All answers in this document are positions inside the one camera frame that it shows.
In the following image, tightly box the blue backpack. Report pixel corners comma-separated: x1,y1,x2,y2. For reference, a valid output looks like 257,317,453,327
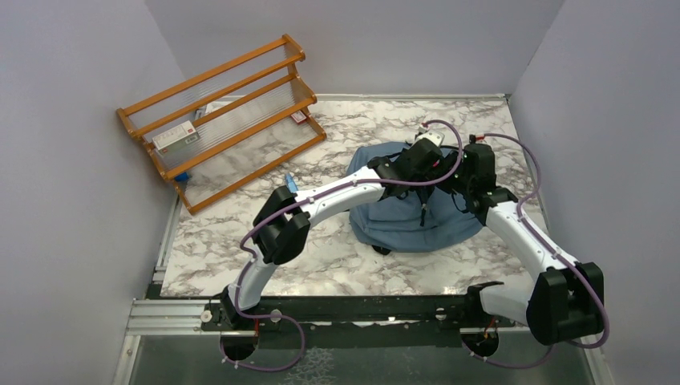
346,140,485,256

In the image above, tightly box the blue highlighter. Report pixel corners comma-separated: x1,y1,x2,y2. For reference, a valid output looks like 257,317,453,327
285,173,298,193

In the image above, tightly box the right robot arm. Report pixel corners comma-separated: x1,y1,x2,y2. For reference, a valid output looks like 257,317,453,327
440,143,610,349

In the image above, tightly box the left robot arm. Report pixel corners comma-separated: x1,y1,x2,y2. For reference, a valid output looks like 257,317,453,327
220,137,459,330

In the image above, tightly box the small red white box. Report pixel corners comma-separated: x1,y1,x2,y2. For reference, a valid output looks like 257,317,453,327
289,111,309,124

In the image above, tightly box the wooden shelf rack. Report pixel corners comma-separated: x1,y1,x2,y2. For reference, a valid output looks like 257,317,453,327
116,34,326,214

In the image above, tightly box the white box on shelf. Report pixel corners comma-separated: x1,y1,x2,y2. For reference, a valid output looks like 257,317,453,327
152,120,200,155

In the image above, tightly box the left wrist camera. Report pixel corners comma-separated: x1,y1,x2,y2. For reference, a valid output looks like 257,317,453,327
414,127,445,147

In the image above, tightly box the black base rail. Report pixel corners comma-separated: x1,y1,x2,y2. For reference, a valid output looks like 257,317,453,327
146,284,537,363

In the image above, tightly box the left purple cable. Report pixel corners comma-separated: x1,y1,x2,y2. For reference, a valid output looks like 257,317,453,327
218,119,464,374

